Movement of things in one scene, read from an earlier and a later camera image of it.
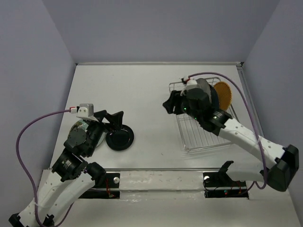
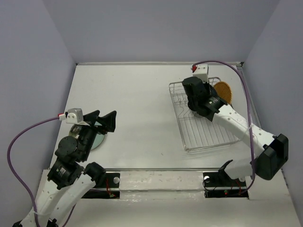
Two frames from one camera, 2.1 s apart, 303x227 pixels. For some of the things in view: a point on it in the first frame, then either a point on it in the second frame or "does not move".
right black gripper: x=175 y=98 → x=207 y=86
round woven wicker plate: x=224 y=93 does not move
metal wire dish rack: x=194 y=137 does not move
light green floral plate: x=83 y=124 does not move
